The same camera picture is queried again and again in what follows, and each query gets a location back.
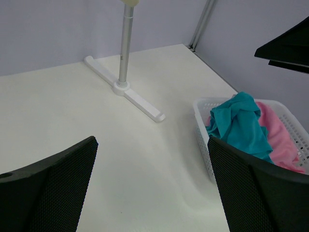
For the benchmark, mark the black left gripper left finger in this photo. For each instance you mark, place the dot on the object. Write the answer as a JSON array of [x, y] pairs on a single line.
[[48, 195]]

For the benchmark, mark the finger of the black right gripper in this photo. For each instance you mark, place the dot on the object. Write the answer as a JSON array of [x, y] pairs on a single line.
[[289, 50]]

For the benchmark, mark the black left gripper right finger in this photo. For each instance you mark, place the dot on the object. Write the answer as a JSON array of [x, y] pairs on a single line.
[[258, 196]]

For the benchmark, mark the teal t shirt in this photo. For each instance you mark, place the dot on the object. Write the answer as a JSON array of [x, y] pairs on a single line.
[[236, 122]]

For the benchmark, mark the pink garment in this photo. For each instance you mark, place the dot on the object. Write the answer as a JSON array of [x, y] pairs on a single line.
[[284, 152]]

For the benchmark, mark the white plastic laundry basket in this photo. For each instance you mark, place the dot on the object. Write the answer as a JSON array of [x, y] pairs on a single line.
[[298, 134]]

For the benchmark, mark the white clothes rack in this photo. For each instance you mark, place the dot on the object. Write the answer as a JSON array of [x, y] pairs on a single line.
[[120, 85]]

